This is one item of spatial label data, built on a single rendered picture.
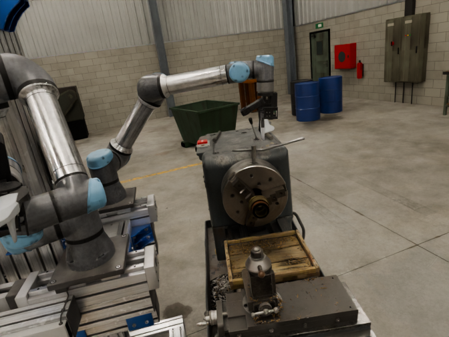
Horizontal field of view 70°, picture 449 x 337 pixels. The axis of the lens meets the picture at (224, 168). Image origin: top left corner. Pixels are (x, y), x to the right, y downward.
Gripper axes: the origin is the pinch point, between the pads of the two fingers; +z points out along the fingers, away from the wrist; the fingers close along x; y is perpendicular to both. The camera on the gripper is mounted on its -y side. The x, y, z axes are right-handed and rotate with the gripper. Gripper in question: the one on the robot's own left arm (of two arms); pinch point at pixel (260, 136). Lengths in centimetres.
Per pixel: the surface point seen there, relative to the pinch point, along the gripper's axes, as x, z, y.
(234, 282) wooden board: -41, 48, -14
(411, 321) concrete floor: 18, 128, 96
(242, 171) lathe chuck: -5.0, 14.7, -8.8
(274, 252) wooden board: -22, 47, 4
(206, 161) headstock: 10.9, 14.3, -27.0
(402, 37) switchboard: 681, -64, 394
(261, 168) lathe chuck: -4.2, 13.7, -0.1
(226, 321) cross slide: -64, 43, -17
